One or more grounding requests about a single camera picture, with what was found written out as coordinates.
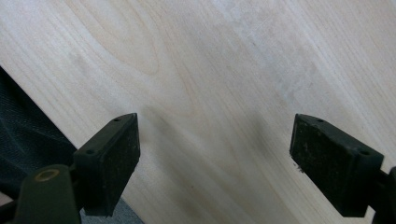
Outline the dark mesh fabric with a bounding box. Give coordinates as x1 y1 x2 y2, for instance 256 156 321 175
0 65 78 200

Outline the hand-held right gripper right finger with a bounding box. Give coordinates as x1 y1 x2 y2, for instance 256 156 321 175
289 113 385 218

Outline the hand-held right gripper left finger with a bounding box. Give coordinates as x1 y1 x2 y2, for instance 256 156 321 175
73 112 141 217

